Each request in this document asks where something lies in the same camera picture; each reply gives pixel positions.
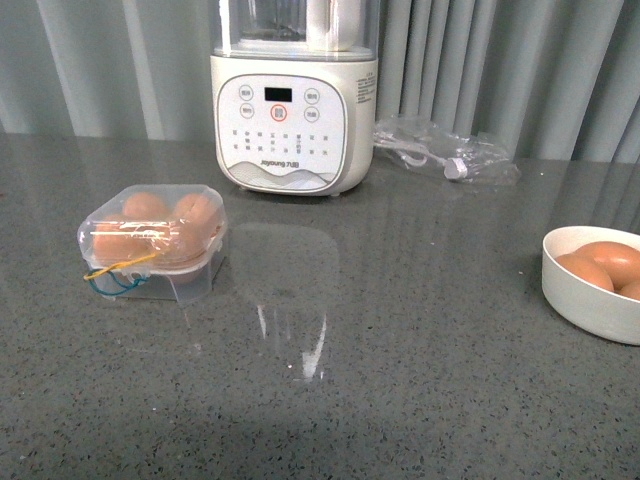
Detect brown egg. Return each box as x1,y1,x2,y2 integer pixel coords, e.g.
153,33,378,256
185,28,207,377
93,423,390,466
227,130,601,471
555,253,614,292
122,192,169,220
173,193,219,236
574,241,640,290
92,214,149,265
151,223,208,285
618,280,640,301

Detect clear plastic egg box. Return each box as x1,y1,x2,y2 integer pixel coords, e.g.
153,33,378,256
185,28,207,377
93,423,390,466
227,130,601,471
77,184,228,303

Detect brown egg in bowl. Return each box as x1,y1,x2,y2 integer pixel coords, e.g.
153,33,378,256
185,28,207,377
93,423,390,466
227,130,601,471
574,241,640,290
555,253,614,292
618,280,640,301

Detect clear plastic bag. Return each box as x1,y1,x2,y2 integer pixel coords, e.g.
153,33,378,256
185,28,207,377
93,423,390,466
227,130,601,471
373,115,520,186

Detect white Joyoung blender appliance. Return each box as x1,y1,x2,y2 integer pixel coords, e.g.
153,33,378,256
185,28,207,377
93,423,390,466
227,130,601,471
210,1,380,196

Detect blue rubber band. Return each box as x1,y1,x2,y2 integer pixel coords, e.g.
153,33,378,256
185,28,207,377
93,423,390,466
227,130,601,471
88,271,149,297

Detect yellow rubber band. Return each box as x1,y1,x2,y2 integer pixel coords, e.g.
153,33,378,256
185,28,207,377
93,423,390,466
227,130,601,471
83,253,157,281

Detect white bowl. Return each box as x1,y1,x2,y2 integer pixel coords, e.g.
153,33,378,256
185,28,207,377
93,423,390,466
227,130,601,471
541,225,639,346

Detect white power cable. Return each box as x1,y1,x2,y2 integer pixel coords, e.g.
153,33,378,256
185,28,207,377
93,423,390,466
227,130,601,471
373,142,469,180

